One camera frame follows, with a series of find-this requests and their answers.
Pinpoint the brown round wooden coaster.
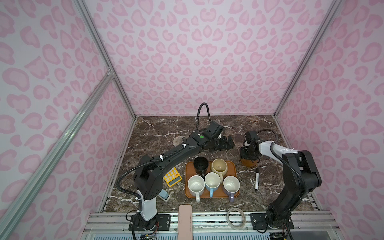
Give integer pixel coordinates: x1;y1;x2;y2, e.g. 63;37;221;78
241;159;259;168

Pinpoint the black mug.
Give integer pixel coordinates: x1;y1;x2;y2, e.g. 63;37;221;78
193;157;209;178

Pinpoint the cream beige mug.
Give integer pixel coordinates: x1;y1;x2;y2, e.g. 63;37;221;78
211;159;228;184

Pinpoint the beige speckled round coaster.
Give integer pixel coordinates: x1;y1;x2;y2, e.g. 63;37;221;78
173;136;186;147

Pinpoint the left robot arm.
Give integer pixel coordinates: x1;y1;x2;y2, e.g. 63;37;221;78
133;132;235;230

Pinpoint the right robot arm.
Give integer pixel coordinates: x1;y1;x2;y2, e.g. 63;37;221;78
240;131;322;228

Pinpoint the orange brown tray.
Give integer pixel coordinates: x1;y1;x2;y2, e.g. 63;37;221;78
185;161;238;199

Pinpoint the black white marker pen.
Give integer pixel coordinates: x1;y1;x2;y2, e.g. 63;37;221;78
255;168;260;191

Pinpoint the light blue mug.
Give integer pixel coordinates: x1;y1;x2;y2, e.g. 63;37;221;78
205;172;221;198

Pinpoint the lavender mug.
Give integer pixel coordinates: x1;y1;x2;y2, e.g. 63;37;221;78
223;176;240;203

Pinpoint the white mug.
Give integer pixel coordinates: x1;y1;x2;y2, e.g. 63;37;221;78
188;175;205;203

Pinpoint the yellow calculator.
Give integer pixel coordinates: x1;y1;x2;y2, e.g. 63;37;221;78
163;168;182;187

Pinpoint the clear tape roll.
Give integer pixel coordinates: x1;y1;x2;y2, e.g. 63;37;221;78
226;208;247;230

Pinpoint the grey blue stapler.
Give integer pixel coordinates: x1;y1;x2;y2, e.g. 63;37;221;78
158;190;170;202

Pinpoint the pink rectangular bar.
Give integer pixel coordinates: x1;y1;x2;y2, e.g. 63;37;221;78
178;205;193;240

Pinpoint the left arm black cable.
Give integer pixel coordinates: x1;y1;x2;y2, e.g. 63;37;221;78
115;102;212;200

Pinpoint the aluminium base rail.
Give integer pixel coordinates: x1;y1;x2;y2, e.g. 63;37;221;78
81;211;344;240

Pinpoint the left aluminium frame strut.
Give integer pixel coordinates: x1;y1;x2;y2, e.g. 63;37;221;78
1;73;115;240

